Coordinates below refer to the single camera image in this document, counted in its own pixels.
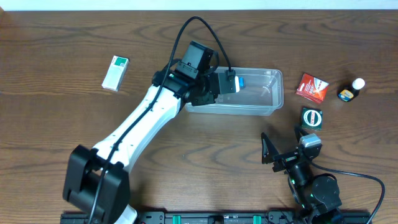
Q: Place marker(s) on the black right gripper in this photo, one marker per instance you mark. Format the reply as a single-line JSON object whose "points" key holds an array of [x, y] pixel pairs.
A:
{"points": [[286, 156]]}

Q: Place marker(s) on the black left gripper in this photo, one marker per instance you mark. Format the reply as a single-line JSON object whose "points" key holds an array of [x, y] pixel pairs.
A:
{"points": [[204, 98]]}

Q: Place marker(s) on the blue fever medicine box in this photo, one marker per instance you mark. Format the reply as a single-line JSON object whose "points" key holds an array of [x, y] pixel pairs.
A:
{"points": [[239, 83]]}

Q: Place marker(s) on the red medicine box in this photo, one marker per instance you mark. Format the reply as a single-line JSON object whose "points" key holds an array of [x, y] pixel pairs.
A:
{"points": [[312, 88]]}

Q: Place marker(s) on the dark bottle white cap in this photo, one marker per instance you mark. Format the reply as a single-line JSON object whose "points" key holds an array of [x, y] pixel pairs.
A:
{"points": [[349, 92]]}

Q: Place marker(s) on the white green Panadol box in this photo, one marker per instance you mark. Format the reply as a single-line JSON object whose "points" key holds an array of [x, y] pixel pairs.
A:
{"points": [[115, 73]]}

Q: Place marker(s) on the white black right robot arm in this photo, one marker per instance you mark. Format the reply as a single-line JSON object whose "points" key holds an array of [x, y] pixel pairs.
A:
{"points": [[319, 195]]}

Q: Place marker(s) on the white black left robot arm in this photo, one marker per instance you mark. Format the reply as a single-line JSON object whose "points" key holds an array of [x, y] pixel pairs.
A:
{"points": [[97, 179]]}

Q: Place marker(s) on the clear plastic container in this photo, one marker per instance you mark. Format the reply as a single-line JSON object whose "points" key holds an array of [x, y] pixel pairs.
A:
{"points": [[263, 93]]}

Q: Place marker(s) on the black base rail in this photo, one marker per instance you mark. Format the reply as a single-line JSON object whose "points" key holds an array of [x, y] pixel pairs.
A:
{"points": [[273, 216]]}

